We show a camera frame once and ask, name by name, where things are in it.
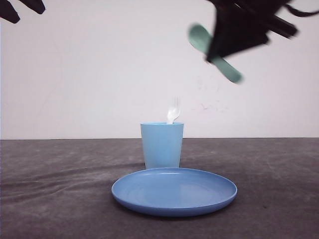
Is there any dark grey table cloth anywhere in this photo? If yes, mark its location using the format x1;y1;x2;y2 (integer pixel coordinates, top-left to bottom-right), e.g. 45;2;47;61
0;138;319;239

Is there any mint green plastic spoon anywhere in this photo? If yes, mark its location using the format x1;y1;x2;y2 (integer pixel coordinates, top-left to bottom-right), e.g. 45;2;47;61
188;23;243;84

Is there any white plastic fork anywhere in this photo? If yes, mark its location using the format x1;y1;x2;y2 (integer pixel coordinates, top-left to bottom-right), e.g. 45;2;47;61
166;97;180;124

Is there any blue plastic plate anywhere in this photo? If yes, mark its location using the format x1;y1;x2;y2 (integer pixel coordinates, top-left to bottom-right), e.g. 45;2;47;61
112;168;237;217

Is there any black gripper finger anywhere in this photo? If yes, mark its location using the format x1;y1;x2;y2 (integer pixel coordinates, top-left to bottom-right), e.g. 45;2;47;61
21;0;45;14
0;0;20;24
206;0;289;60
264;14;298;38

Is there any light blue plastic cup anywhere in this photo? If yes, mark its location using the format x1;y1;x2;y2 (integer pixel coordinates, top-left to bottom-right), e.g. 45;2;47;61
140;122;184;169

